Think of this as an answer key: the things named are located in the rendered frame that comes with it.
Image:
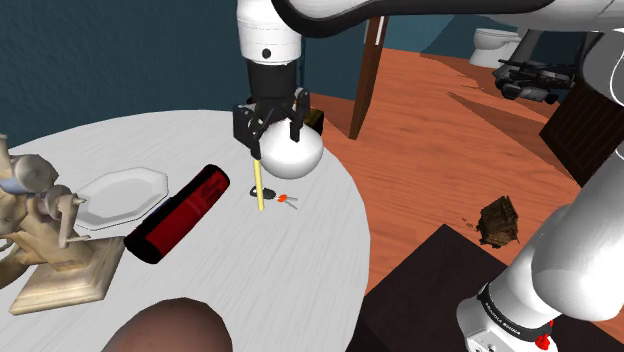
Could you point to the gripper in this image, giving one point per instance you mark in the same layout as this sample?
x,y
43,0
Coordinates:
x,y
272,85

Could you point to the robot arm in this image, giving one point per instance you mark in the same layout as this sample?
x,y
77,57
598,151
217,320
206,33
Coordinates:
x,y
265,29

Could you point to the white round ball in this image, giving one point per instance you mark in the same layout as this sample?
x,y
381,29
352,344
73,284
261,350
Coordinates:
x,y
292,153

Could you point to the small dark yellowish box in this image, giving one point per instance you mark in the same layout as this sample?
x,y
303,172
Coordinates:
x,y
315,119

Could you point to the yellow pencil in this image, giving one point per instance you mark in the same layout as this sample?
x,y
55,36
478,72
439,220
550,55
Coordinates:
x,y
259,187

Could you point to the keys with orange tag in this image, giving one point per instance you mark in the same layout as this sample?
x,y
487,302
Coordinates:
x,y
282,198

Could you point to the dark brown wooden door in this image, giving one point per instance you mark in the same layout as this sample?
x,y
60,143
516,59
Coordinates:
x,y
368,78

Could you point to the red and black cylinder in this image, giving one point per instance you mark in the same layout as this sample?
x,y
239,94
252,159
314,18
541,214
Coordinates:
x,y
180,214

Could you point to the round white table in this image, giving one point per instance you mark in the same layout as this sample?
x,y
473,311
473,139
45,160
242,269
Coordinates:
x,y
273,273

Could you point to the white octagonal plate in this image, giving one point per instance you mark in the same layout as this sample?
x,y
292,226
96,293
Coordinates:
x,y
122,197

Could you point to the white toilet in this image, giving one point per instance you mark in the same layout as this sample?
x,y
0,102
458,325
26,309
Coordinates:
x,y
491,46

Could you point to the brown round object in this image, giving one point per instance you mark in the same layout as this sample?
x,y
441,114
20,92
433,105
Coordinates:
x,y
168,326

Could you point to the brown wooden basket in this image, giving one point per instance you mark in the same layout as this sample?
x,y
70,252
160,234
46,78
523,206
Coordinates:
x,y
497,222

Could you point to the beige wooden figure on base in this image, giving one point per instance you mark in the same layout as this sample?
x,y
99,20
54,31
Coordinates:
x,y
44,244

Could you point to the black and grey machine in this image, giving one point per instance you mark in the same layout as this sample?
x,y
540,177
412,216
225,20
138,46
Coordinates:
x,y
531,80

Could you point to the dark brown cabinet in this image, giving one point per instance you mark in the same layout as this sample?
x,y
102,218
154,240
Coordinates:
x,y
582,139

